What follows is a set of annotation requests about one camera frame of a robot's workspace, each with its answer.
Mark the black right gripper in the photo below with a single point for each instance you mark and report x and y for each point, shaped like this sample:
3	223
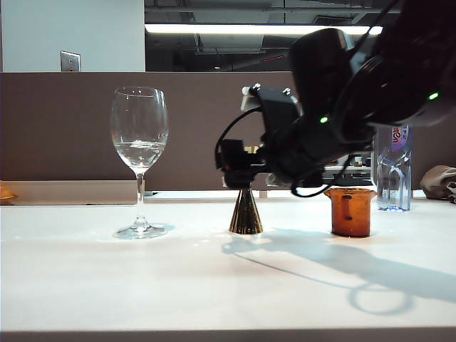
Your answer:
299	149

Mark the gold double jigger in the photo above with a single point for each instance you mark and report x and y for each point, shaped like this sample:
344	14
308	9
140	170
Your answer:
246	213

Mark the small amber measuring cup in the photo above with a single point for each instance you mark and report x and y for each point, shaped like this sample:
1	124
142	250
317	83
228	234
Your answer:
351	221

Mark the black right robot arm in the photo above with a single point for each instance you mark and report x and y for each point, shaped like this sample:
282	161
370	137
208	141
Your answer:
392	71

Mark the clear wine glass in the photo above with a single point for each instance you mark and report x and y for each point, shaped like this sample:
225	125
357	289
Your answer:
138	160

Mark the clear plastic water bottle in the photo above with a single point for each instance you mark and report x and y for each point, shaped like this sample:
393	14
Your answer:
393	178

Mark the red ceiling sign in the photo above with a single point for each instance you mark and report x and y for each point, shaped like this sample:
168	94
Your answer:
273	58

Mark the long ceiling light strip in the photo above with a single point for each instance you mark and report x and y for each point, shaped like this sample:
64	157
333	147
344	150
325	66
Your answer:
249	28

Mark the beige long box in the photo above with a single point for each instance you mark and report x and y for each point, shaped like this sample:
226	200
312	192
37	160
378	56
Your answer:
71	192

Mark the wide brown desk partition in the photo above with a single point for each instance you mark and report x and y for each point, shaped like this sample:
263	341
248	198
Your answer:
53	124

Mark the narrow brown desk partition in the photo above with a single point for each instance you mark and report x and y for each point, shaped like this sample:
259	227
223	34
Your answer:
434	149

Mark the tan cloth bag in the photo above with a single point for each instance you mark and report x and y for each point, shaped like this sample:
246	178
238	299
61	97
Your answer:
436	181

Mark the orange rounded object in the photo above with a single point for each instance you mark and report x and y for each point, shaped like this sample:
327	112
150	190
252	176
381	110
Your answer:
5	192

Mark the white partition bracket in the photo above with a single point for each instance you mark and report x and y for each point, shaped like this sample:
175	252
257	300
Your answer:
264	194

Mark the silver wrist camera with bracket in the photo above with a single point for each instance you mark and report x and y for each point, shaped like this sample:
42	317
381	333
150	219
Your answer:
278	110

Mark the metal wall switch plate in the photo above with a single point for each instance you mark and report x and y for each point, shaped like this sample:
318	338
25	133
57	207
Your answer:
70	61

